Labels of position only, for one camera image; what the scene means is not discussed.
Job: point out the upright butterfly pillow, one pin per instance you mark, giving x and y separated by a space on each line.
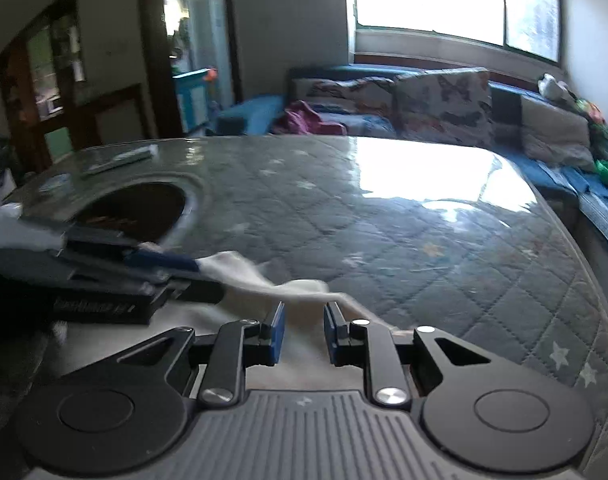
445 106

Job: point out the panda plush toy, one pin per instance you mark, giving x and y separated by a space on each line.
553 90

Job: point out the grey cushion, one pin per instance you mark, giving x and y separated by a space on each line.
555 136

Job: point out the grey knitted blanket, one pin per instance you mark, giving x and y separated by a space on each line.
596 211

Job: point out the pink cloth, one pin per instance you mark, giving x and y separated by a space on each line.
300 118

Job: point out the grey remote control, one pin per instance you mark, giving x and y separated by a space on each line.
121 160

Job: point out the round black induction cooktop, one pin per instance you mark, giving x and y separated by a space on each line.
143 211

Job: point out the light blue patterned pillow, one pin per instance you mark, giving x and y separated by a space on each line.
364 125

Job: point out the blue cabinet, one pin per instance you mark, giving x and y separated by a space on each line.
196 93

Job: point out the flat butterfly pillow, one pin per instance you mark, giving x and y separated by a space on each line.
369 92

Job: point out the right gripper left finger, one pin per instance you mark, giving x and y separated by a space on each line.
237 346

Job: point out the blue corner sofa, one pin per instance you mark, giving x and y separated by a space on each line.
264 114

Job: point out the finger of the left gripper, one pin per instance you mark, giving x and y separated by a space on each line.
186 287
111 250

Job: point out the window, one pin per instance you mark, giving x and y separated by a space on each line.
532 27

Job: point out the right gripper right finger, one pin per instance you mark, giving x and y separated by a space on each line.
369 346

